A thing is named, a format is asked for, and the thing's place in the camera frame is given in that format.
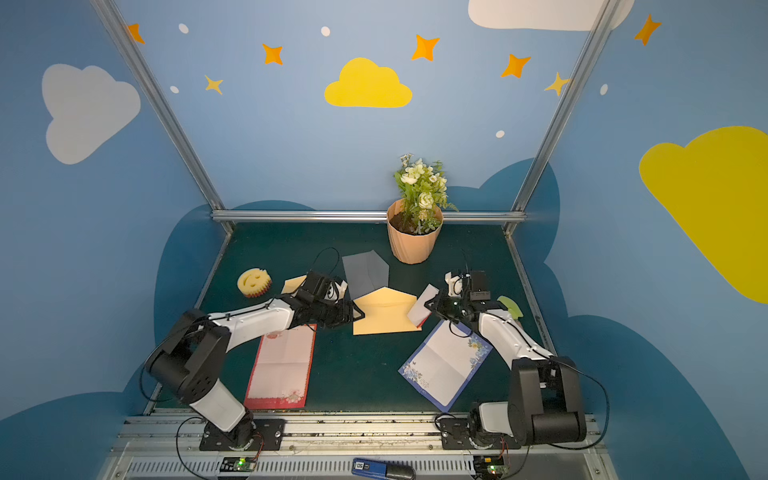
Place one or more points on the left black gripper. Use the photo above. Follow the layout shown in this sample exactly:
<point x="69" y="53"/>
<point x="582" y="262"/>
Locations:
<point x="336" y="308"/>

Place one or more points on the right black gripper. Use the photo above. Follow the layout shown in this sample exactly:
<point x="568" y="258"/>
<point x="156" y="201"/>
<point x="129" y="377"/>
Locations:
<point x="445" y="304"/>

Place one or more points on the red bordered letter paper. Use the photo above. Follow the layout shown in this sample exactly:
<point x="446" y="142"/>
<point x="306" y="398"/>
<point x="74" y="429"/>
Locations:
<point x="419" y="313"/>

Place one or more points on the small yellow envelope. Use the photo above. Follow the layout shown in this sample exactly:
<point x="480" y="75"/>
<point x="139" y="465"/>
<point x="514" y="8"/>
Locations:
<point x="385" y="311"/>

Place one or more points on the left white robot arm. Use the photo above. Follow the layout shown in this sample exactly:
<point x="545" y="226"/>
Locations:
<point x="188" y="362"/>

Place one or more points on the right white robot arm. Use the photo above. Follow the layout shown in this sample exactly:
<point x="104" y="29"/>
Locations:
<point x="544" y="405"/>

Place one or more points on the grey envelope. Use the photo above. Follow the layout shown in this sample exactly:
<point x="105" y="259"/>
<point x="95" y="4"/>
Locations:
<point x="365" y="273"/>

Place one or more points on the large yellow envelope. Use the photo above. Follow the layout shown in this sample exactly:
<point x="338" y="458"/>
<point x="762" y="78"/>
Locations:
<point x="291" y="285"/>

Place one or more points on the blue floral letter paper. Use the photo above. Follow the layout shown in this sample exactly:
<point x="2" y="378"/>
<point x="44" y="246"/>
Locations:
<point x="445" y="362"/>

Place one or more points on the red letter paper flat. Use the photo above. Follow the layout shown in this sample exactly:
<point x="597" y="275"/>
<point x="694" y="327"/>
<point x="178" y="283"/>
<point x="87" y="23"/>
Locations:
<point x="281" y="373"/>

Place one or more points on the green toy shovel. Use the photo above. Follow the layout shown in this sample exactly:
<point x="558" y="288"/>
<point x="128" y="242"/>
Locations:
<point x="511" y="306"/>

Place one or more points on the peach flower pot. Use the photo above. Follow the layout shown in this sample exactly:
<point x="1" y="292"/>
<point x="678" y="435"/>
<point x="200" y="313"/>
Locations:
<point x="411" y="249"/>

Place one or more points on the white flower plant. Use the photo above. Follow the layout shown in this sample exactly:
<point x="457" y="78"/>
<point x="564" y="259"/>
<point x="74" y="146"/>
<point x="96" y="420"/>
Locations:
<point x="423" y="189"/>

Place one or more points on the blue handheld device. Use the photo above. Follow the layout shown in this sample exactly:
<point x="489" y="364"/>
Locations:
<point x="381" y="470"/>

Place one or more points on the right green circuit board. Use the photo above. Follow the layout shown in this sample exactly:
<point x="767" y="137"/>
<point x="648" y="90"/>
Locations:
<point x="489" y="468"/>

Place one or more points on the green circuit board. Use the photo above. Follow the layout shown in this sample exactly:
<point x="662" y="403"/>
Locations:
<point x="238" y="464"/>
<point x="489" y="468"/>

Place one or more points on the left green circuit board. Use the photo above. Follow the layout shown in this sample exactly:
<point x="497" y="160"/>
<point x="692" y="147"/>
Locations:
<point x="238" y="464"/>

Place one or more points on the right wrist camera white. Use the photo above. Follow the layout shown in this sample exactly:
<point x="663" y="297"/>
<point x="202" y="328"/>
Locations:
<point x="454" y="284"/>

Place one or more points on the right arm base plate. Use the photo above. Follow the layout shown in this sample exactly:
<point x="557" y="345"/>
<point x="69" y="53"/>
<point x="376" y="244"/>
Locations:
<point x="467" y="433"/>

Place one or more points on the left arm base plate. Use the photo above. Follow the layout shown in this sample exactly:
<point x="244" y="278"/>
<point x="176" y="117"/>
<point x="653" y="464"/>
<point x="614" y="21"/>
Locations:
<point x="264" y="435"/>

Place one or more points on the aluminium front rail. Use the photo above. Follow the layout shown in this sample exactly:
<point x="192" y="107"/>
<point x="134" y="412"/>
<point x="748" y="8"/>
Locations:
<point x="322" y="445"/>

